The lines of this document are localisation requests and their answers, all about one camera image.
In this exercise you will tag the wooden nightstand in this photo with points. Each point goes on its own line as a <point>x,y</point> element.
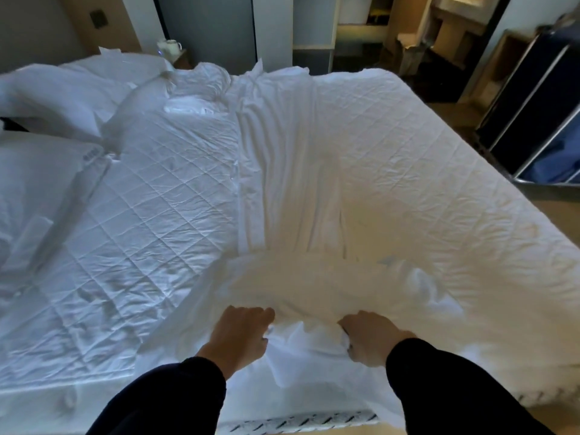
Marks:
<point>182,61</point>

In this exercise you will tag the crumpled white linen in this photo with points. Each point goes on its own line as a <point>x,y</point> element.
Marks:
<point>181,88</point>

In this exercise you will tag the white quilted mattress pad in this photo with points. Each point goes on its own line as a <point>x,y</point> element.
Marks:
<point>149,231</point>

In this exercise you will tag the patterned mattress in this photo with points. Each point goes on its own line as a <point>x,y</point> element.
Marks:
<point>299,422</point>

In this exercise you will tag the person's left fingers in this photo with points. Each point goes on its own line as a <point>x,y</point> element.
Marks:
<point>259,320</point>

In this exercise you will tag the white pillow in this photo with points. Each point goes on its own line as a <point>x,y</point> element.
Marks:
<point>122,67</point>
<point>50,99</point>
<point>31,185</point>

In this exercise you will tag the person's left forearm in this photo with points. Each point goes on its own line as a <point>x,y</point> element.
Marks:
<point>167,398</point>

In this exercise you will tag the person's right forearm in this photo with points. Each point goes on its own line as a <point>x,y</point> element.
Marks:
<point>453,394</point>

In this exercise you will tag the person's right hand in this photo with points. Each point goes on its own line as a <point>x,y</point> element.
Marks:
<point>374,339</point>

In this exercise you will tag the person's left hand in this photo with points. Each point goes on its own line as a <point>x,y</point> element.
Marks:
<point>235,337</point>

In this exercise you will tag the white electric kettle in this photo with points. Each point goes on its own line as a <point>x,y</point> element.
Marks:
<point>166,49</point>

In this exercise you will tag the dark wall switch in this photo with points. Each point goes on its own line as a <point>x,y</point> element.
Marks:
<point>98,19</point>

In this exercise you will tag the wooden desk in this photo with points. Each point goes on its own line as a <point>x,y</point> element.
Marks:
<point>453,27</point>

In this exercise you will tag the white bed sheet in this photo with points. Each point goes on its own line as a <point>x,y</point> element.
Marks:
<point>362,185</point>

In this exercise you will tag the person's right fingers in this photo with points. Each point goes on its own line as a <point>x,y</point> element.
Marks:
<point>348,332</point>

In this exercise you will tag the blue housekeeping cart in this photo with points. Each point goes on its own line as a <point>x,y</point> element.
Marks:
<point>534,108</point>

